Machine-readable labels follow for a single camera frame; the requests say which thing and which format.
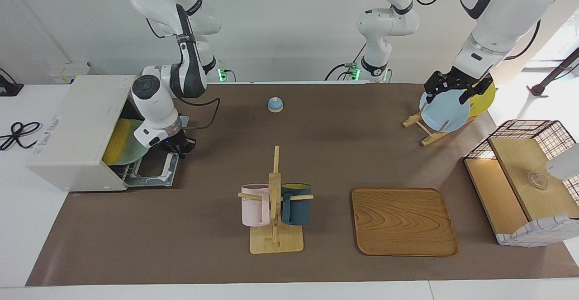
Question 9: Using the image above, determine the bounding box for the pale green plate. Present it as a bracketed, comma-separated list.
[119, 119, 152, 165]

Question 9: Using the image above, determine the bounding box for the glass oven door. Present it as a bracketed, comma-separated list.
[122, 152, 181, 188]

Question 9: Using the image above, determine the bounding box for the yellow corn cob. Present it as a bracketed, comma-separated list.
[102, 118, 132, 166]

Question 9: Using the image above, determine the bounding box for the white toaster oven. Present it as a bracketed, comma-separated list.
[25, 75, 145, 192]

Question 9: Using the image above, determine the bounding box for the yellow plate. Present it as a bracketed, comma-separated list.
[468, 81, 497, 118]

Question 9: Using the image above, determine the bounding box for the light blue plate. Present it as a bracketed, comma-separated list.
[419, 90, 471, 133]

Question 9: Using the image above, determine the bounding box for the wooden plate rack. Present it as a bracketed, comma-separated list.
[402, 114, 475, 147]

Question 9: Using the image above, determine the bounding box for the brown table mat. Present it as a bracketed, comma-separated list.
[25, 83, 579, 287]

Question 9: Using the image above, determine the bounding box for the pink mug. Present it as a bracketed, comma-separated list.
[241, 184, 271, 227]

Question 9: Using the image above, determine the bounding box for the black stand pole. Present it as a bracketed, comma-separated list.
[527, 47, 579, 97]

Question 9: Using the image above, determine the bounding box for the small clear glass object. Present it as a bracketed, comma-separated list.
[527, 171, 549, 190]

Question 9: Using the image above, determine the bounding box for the white rounded plastic object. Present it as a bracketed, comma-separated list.
[545, 143, 579, 181]

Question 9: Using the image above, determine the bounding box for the dark blue mug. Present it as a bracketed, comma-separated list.
[280, 183, 312, 226]

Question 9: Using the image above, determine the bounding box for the wooden mug rack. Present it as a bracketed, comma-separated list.
[237, 145, 314, 254]

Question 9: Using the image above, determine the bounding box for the white socket box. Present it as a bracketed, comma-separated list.
[47, 62, 91, 85]

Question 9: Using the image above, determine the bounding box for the wooden tray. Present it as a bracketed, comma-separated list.
[351, 187, 459, 257]

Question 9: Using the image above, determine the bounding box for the black device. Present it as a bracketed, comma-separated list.
[0, 68, 24, 97]

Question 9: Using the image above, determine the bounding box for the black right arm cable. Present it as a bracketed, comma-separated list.
[146, 1, 221, 131]

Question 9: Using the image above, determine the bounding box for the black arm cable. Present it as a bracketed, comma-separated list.
[146, 1, 221, 131]
[409, 0, 542, 61]

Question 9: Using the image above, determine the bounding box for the metal oven wire rack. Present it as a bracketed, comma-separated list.
[111, 162, 138, 181]

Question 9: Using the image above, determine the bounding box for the wire and wood shelf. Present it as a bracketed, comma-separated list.
[463, 119, 579, 247]

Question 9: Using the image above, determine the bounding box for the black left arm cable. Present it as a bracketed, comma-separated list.
[409, 0, 542, 61]

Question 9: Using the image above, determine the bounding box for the black base cable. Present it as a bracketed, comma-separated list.
[325, 42, 368, 81]

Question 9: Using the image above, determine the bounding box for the black coiled cable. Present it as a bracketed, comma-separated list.
[0, 121, 42, 151]

